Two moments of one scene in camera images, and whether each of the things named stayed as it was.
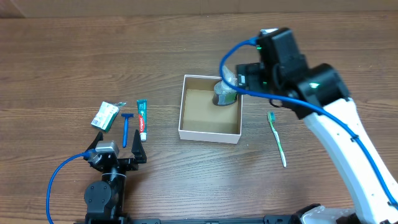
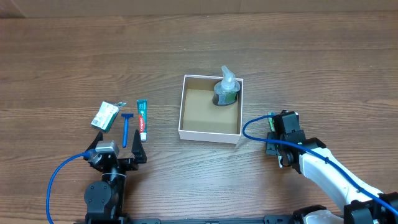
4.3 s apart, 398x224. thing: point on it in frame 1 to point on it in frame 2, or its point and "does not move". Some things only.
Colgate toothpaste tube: [142, 109] does not move
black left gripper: [123, 163] does not move
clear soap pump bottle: [223, 94] does not move
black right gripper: [247, 76] to [271, 146]
